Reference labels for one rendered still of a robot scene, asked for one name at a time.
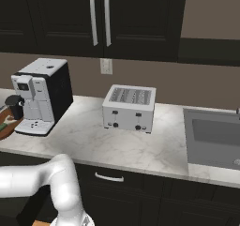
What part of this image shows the white wall socket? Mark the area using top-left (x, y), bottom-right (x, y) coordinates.
top-left (99, 58), bottom-right (113, 76)

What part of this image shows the dark cupboard door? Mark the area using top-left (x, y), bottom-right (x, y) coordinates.
top-left (23, 0), bottom-right (105, 58)
top-left (99, 0), bottom-right (188, 63)
top-left (0, 0), bottom-right (39, 54)
top-left (82, 190), bottom-right (163, 226)

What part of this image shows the green-handled tool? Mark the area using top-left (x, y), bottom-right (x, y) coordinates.
top-left (0, 114), bottom-right (17, 132)

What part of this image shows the white cupboard door handle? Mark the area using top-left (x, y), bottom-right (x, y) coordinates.
top-left (103, 0), bottom-right (113, 48)
top-left (89, 0), bottom-right (99, 47)

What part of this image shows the dark lower cupboard door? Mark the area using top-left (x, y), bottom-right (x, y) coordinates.
top-left (82, 190), bottom-right (163, 226)

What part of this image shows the dark drawer front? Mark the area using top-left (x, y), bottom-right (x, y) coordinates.
top-left (75, 163), bottom-right (145, 201)

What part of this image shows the round brown cutting board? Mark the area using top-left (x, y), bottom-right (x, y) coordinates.
top-left (0, 104), bottom-right (24, 142)

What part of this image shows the white drawer handle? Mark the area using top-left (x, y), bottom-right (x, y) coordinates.
top-left (94, 172), bottom-right (125, 183)

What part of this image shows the grey sink basin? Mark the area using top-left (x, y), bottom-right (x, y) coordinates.
top-left (183, 107), bottom-right (240, 172)

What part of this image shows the white four-slot toaster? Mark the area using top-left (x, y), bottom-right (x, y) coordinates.
top-left (101, 83), bottom-right (158, 134)

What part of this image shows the dark cupboard under sink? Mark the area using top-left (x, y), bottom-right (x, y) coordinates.
top-left (157, 175), bottom-right (240, 226)

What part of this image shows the black and white coffee machine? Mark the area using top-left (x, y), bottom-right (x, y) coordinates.
top-left (10, 57), bottom-right (74, 138)

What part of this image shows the black mug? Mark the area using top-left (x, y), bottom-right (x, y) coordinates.
top-left (4, 94), bottom-right (25, 121)

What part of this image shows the dark upper cupboard door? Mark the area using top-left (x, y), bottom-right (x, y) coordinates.
top-left (99, 0), bottom-right (188, 63)
top-left (23, 0), bottom-right (105, 58)
top-left (0, 0), bottom-right (39, 54)

